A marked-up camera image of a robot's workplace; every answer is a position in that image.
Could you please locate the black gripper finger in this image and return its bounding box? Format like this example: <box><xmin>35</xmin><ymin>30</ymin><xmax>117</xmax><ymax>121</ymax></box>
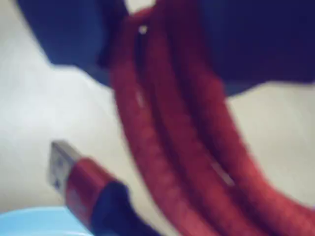
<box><xmin>194</xmin><ymin>0</ymin><xmax>315</xmax><ymax>97</ymax></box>
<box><xmin>16</xmin><ymin>0</ymin><xmax>130</xmax><ymax>88</ymax></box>

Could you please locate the red braided charging cable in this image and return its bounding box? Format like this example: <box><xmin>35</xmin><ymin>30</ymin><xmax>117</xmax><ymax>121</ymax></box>
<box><xmin>47</xmin><ymin>6</ymin><xmax>315</xmax><ymax>236</ymax></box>

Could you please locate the light blue plate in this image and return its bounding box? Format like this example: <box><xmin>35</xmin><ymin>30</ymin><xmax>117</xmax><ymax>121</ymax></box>
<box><xmin>0</xmin><ymin>206</ymin><xmax>95</xmax><ymax>236</ymax></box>

